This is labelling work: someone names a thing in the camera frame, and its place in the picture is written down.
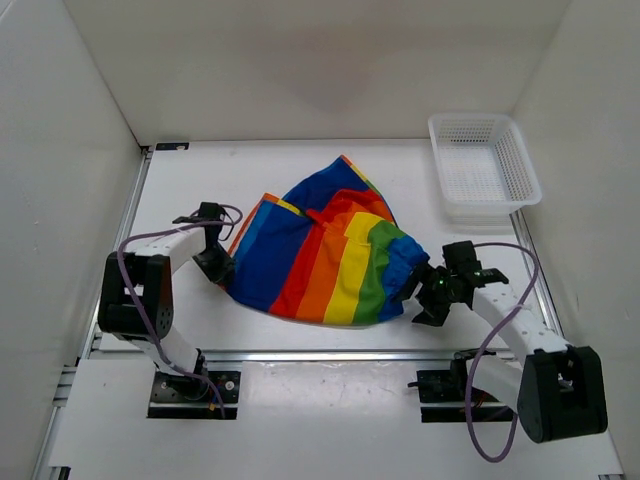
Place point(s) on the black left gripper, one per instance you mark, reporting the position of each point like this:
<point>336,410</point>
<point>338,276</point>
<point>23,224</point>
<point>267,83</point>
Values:
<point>224,270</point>

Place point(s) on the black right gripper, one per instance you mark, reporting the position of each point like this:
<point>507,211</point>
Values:
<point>433,314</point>

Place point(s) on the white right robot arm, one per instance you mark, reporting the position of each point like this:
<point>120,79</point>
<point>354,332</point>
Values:
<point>554,389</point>

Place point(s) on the rainbow striped shorts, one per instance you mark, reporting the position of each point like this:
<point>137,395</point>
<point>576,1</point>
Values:
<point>328,252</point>

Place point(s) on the white plastic mesh basket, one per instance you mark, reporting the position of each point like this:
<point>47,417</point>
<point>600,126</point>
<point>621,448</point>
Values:
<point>484,169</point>

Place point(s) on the aluminium table frame rail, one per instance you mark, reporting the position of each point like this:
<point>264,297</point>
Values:
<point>315,402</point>

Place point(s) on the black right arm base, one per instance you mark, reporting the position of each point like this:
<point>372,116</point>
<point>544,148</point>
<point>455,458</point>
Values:
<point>441,395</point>

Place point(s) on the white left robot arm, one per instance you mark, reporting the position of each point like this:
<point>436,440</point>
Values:
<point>136,301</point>

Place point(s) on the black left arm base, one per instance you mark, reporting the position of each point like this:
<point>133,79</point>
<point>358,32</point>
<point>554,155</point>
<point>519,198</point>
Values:
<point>176,397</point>

